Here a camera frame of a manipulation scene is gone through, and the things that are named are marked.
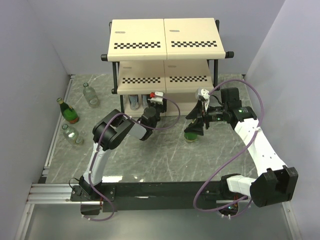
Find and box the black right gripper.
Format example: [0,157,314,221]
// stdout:
[184,100,228,136]

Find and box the silver energy drink can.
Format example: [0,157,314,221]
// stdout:
[141,94,150,109]

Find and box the green Perrier bottle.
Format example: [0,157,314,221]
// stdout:
[184,132,198,143]

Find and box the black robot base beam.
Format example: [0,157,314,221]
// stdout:
[69,181,251,213]

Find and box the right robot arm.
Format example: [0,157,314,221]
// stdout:
[184,87,299,207]

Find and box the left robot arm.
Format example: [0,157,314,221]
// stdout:
[79,96,167,201]

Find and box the beige three-tier shelf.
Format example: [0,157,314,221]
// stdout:
[101,18,234,117]

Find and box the clear glass bottle rear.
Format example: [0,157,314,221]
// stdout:
[82,82,100,108]

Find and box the clear glass bottle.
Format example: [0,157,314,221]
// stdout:
[82,82,100,108]
[61,124,84,146]

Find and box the green bottle left side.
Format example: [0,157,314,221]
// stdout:
[56,97,80,124]

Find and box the clear glass bottle front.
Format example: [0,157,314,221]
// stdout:
[61,124,84,146]

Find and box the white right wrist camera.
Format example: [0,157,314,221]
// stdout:
[195,87,210,111]

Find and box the aluminium frame rail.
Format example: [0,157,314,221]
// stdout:
[24,182,261,208]

